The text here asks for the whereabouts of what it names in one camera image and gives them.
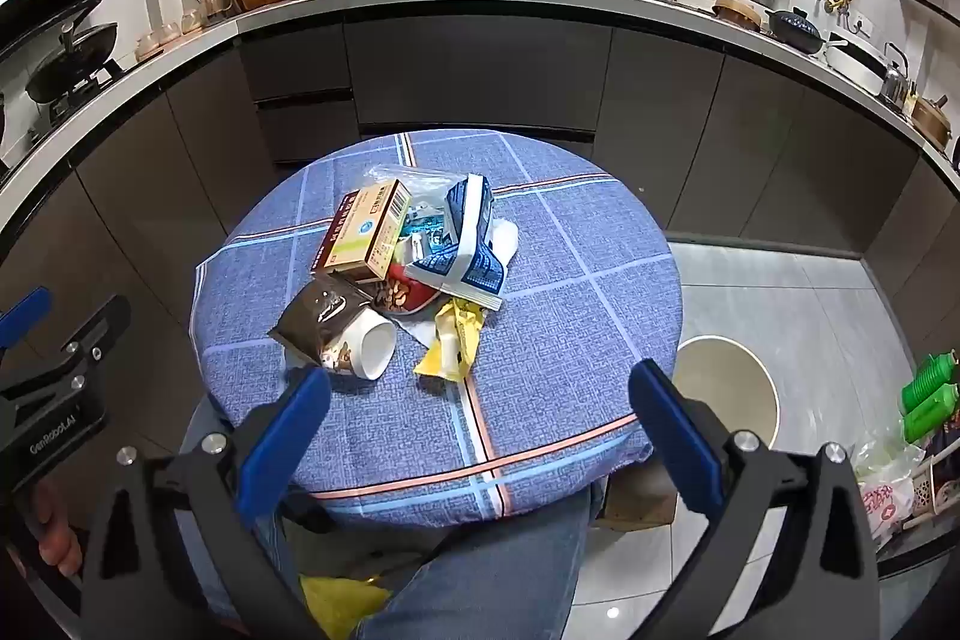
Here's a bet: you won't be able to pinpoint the cardboard box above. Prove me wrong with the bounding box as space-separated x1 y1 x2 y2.
595 460 680 533

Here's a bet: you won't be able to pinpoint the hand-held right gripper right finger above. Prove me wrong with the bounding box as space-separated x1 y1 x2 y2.
628 359 882 640

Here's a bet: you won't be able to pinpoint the steel kettle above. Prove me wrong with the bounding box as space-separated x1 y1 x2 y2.
879 43 913 102

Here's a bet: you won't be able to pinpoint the dark base cabinets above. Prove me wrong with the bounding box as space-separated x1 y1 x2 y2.
0 6 960 356

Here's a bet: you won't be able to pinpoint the beige round bin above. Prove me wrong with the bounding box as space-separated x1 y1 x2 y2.
673 334 781 453

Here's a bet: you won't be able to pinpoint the person's left hand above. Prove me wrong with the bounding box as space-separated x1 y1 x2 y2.
19 476 85 581

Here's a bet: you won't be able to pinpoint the teal foil packet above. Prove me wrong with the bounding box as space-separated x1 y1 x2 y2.
397 212 452 241

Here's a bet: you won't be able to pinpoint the bamboo steamer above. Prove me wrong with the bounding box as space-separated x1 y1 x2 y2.
710 0 765 23

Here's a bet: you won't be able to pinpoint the person's leg in jeans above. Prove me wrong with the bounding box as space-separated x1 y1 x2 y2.
352 481 610 640

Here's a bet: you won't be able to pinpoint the brown clay pot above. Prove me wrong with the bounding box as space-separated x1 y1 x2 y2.
907 92 953 151

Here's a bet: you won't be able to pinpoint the black wok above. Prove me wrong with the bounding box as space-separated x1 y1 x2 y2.
25 20 122 106

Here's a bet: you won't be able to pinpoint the translucent plastic bag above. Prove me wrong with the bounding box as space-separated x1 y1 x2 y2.
853 436 928 483

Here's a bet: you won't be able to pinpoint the red nut snack packet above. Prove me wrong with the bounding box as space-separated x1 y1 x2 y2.
370 269 445 317

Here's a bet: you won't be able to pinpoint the yellow green medicine box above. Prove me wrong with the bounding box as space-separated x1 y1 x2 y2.
328 180 413 282

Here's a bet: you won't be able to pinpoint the plastic storage basket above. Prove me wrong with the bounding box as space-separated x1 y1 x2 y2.
903 436 960 530

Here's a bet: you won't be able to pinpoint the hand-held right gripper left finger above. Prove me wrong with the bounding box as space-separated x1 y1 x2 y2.
79 366 335 640

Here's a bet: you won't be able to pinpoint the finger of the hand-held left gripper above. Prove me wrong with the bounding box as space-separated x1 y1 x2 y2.
0 293 134 420
0 286 53 350

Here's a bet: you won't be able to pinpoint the green bottle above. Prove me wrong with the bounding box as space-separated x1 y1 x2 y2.
900 350 960 410
903 383 960 444

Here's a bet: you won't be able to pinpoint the blue white striped packet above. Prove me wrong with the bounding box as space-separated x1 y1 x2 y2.
409 173 508 313

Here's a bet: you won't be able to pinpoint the yellow wrapper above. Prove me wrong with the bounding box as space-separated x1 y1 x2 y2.
414 298 485 381

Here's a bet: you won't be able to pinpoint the white tissue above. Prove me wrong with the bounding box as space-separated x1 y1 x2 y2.
486 218 521 265

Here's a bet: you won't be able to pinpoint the dark blue pot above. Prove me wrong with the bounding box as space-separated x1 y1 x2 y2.
764 6 827 55

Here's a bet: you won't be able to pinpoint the yellow plastic bag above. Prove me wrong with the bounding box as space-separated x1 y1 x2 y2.
299 574 392 640

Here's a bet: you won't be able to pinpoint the clear plastic bag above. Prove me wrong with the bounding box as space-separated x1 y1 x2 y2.
366 162 455 214

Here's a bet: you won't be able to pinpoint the white pan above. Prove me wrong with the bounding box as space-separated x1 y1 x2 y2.
823 32 894 94

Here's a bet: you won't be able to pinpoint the white bag with red print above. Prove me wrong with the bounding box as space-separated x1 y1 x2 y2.
855 471 917 540

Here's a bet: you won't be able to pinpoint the white paper cup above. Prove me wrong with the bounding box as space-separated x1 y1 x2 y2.
318 305 398 381

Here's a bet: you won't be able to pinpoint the brown foil packet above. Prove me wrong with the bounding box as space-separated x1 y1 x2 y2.
267 274 370 368

